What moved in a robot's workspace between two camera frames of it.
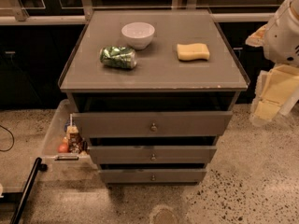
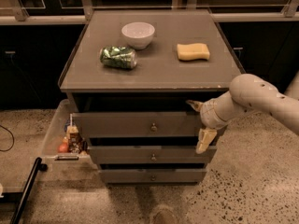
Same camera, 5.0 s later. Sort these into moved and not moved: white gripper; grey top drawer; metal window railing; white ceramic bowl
Moved: white gripper
Not moved: white ceramic bowl; metal window railing; grey top drawer
